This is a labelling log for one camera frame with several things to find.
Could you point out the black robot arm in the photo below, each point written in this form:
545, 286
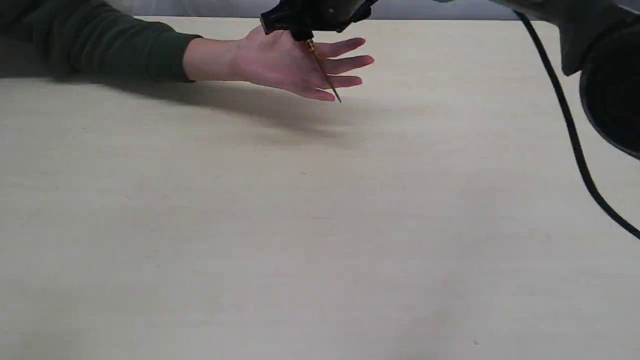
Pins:
600, 39

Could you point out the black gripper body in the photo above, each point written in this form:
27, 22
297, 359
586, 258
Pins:
304, 17

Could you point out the black and gold screwdriver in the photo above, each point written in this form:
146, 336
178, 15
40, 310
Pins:
311, 47

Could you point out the forearm in green sleeve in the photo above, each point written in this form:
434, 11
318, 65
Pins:
91, 37

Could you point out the person's open bare hand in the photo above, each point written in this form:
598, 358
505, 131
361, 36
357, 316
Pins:
277, 61

